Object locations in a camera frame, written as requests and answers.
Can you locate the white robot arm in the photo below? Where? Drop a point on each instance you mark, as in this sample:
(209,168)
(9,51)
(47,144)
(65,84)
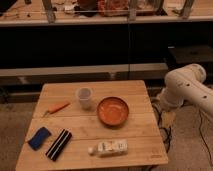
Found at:
(186,83)

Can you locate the orange ceramic bowl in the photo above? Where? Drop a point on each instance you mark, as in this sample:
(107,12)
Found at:
(112,111)

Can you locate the white plastic bottle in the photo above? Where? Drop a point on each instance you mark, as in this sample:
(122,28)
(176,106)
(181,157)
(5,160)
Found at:
(109,148)

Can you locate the translucent plastic cup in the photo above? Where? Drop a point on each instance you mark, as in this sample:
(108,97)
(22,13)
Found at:
(84,97)

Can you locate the wooden folding table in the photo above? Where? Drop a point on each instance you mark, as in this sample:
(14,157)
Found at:
(145,145)

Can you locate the black white striped block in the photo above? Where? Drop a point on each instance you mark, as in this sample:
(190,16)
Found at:
(57,147)

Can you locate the black box on shelf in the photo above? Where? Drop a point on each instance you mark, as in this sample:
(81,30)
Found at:
(200,54)

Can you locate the blue sponge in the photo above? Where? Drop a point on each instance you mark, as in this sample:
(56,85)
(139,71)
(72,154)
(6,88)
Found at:
(36,141)

